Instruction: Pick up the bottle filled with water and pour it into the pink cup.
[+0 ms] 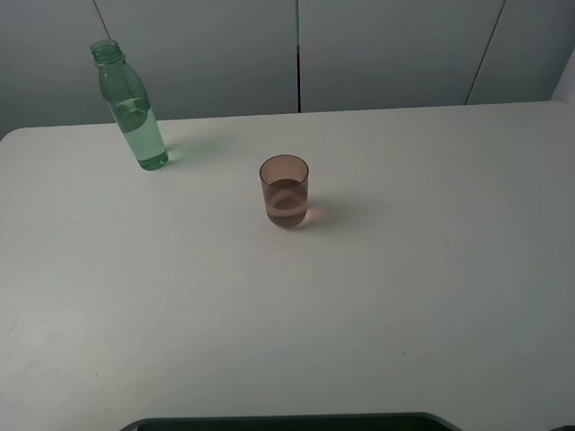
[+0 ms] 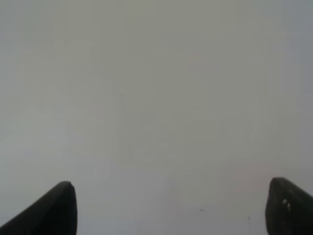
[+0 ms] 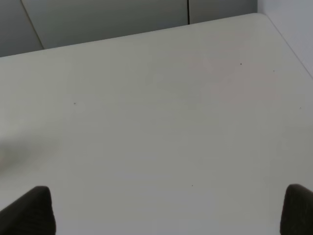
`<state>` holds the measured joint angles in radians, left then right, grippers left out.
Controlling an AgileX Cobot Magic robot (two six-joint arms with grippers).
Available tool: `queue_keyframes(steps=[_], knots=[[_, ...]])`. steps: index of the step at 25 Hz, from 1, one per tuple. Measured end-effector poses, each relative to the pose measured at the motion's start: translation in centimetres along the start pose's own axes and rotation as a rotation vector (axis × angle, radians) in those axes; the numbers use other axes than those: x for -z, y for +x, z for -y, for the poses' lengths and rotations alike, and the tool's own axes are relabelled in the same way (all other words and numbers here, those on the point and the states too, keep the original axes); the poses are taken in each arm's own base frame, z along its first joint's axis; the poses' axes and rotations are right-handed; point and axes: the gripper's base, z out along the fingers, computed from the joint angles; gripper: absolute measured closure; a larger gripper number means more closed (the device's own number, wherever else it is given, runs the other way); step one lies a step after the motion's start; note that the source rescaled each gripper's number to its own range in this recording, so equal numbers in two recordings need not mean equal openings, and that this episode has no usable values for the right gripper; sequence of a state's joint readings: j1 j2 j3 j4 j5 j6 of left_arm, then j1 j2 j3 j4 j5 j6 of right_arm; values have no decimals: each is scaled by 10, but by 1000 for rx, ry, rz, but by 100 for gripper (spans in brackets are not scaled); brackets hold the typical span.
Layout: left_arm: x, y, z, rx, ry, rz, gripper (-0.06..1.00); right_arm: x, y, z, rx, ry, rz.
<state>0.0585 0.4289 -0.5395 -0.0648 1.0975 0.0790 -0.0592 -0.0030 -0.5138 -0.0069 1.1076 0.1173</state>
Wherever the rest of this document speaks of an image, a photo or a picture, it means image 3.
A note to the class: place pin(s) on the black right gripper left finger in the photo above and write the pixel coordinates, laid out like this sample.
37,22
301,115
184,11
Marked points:
31,214

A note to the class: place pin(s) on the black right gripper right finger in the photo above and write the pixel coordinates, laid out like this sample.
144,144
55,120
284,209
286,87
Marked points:
297,211

